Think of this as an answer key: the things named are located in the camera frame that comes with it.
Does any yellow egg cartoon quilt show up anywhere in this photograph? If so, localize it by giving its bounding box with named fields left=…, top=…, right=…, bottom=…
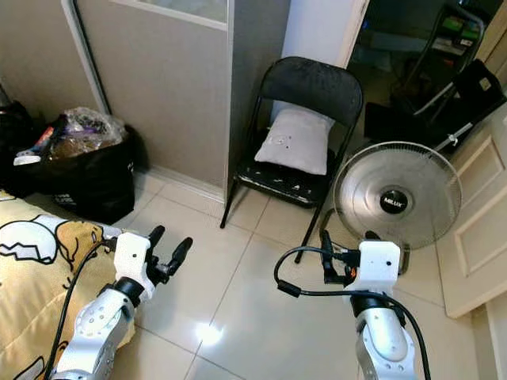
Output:
left=0, top=190, right=129, bottom=380

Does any grey round floor fan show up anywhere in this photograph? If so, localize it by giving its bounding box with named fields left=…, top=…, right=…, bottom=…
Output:
left=320, top=140, right=463, bottom=275

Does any black open bag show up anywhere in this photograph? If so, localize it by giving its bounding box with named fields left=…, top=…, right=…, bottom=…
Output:
left=12, top=119, right=148, bottom=226

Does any beige panelled door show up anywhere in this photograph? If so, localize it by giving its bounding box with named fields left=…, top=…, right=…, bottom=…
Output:
left=434, top=101, right=507, bottom=319

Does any white square cushion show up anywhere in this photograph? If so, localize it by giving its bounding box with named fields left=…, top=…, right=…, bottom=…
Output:
left=254, top=106, right=337, bottom=176

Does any clear crumpled plastic bag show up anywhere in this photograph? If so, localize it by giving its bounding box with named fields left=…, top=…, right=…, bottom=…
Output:
left=58, top=106, right=129, bottom=157

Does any grey sliding door wardrobe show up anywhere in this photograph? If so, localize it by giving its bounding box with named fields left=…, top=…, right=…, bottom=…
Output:
left=0, top=0, right=292, bottom=200

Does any red and white packet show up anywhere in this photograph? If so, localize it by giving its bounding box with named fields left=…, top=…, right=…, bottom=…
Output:
left=13, top=126, right=58, bottom=168

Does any black soft bag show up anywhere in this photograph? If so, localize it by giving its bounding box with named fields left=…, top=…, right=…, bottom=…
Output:
left=0, top=101, right=50, bottom=172

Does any black folding chair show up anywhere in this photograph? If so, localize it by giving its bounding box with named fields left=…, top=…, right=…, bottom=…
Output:
left=219, top=55, right=366, bottom=264

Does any dark metal rack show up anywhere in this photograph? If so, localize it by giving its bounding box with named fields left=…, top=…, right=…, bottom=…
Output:
left=384, top=3, right=507, bottom=153

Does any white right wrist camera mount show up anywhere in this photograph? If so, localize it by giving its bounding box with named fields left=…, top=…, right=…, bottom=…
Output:
left=358, top=240, right=403, bottom=293

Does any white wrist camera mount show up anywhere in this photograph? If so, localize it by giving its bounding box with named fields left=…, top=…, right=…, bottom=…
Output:
left=358, top=240, right=403, bottom=293
left=112, top=231, right=154, bottom=288

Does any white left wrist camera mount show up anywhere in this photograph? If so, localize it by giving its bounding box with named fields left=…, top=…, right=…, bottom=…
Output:
left=112, top=231, right=154, bottom=288

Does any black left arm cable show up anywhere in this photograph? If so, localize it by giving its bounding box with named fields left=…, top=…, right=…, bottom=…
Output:
left=55, top=241, right=121, bottom=374

